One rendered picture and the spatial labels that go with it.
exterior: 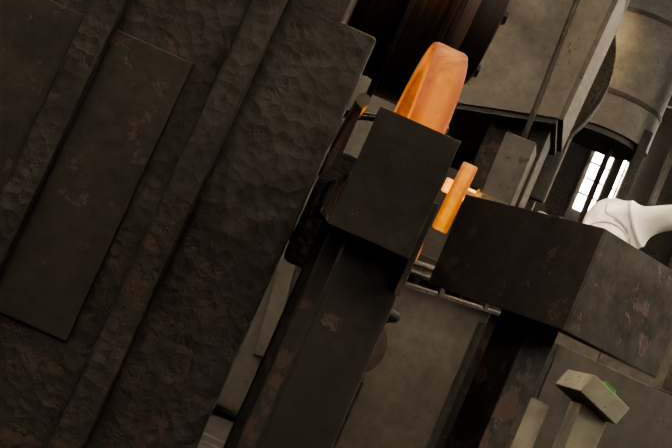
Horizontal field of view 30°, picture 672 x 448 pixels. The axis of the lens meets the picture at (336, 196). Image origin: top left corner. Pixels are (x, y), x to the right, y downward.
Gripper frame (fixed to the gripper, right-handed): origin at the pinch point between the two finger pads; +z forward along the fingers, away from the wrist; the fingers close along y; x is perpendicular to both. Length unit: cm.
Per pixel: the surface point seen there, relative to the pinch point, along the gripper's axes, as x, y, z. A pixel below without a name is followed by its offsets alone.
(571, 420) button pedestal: -31, 34, -46
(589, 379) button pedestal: -21, 25, -44
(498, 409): -38, -89, -19
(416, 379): -39, 224, -15
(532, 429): -37, 27, -38
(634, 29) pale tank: 319, 815, -67
